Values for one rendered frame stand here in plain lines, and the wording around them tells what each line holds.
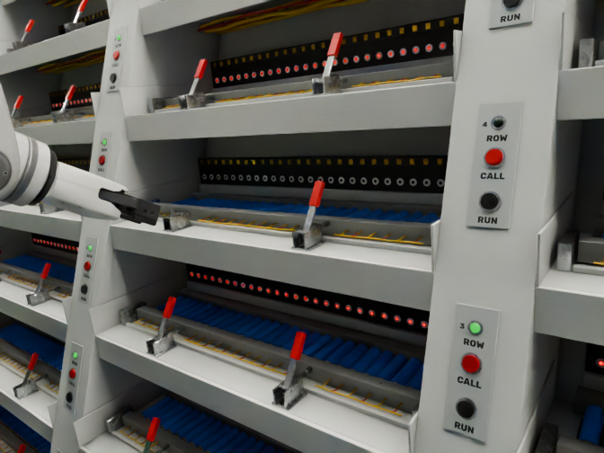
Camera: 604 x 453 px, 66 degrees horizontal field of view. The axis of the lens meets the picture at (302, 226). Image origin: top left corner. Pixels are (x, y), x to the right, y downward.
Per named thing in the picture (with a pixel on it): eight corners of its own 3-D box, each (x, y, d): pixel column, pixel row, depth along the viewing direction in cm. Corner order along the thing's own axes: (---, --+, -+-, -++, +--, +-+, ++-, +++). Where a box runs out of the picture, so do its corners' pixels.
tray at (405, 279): (435, 313, 49) (433, 225, 47) (113, 249, 85) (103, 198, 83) (491, 255, 64) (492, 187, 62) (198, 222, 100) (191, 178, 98)
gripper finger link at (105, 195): (71, 190, 60) (90, 200, 66) (128, 203, 60) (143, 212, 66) (74, 182, 61) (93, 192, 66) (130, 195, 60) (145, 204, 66)
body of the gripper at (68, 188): (2, 200, 60) (83, 223, 69) (38, 204, 54) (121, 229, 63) (21, 146, 62) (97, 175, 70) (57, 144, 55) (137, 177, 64)
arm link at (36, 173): (-15, 199, 58) (10, 206, 61) (14, 202, 53) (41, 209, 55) (6, 136, 60) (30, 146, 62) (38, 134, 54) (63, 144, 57)
